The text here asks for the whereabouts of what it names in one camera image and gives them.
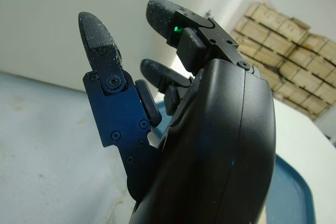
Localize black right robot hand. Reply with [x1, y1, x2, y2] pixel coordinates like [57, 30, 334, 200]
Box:
[77, 0, 277, 224]

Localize blue plastic tray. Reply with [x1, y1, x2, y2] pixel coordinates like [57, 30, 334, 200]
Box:
[153, 98, 336, 224]

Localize white two-slot toaster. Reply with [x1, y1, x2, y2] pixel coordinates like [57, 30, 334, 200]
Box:
[0, 0, 205, 91]

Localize stacked wooden crates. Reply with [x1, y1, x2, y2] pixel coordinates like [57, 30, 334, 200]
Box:
[230, 1, 336, 121]

